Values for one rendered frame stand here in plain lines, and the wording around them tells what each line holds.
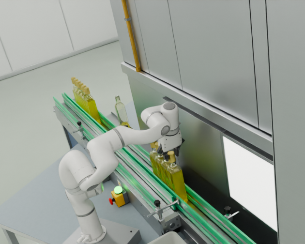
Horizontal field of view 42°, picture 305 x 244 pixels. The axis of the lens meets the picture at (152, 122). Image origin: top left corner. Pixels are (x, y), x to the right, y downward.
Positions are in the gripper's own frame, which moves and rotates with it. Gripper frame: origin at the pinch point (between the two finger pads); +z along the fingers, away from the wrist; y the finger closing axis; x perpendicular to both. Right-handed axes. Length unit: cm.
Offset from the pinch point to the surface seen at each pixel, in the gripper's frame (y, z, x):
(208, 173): -12.0, 8.1, 13.0
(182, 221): 6.0, 25.3, 18.2
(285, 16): 22, -104, 71
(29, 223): 68, 53, -43
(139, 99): -15, 13, -58
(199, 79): -15.1, -35.6, 0.0
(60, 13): -117, 189, -559
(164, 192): 6.3, 20.1, 3.3
